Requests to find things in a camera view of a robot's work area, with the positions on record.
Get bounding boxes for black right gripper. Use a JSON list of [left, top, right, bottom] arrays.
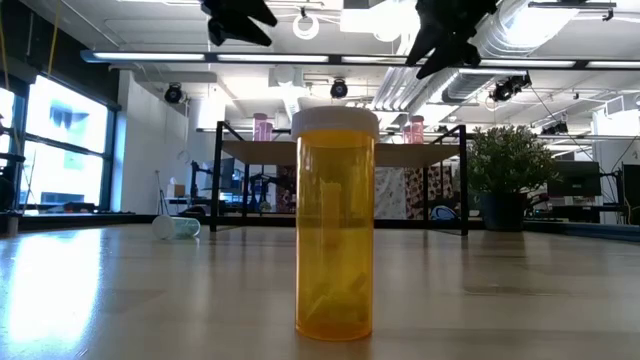
[[404, 0, 499, 80]]

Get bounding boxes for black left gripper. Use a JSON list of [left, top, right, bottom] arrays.
[[199, 0, 279, 48]]

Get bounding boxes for teal pill bottle white cap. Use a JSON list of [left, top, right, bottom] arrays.
[[151, 214, 202, 241]]

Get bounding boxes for wooden shelf black metal legs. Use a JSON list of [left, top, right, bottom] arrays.
[[208, 119, 470, 237]]

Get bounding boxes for black spotlight cluster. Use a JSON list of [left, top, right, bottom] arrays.
[[488, 73, 533, 104]]

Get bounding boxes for linear ceiling light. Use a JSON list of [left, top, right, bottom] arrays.
[[79, 48, 640, 71]]

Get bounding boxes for potted green plant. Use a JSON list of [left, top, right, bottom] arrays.
[[465, 124, 560, 232]]

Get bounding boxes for black track spotlights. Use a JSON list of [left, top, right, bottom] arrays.
[[540, 119, 570, 137]]

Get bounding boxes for patterned fabric panel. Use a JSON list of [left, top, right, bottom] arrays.
[[374, 167, 454, 220]]

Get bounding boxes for black computer monitor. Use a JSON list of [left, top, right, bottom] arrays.
[[546, 160, 603, 198], [621, 163, 640, 226]]

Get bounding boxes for orange pill bottle white cap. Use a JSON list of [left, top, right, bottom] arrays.
[[291, 105, 380, 342]]

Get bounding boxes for large window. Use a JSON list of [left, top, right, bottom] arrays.
[[0, 73, 119, 214]]

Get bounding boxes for white ceiling ring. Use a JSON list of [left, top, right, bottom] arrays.
[[292, 13, 321, 41]]

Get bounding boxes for silver air duct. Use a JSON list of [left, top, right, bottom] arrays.
[[439, 0, 584, 104]]

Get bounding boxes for black metal rig frame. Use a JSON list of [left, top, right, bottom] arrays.
[[0, 212, 640, 244]]

